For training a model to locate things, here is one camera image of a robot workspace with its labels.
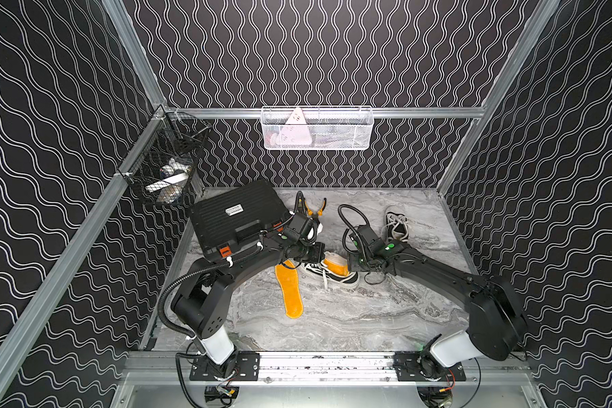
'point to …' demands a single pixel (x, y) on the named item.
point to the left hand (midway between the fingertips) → (325, 252)
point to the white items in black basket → (172, 177)
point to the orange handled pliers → (320, 212)
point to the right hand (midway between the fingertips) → (355, 260)
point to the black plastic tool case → (229, 222)
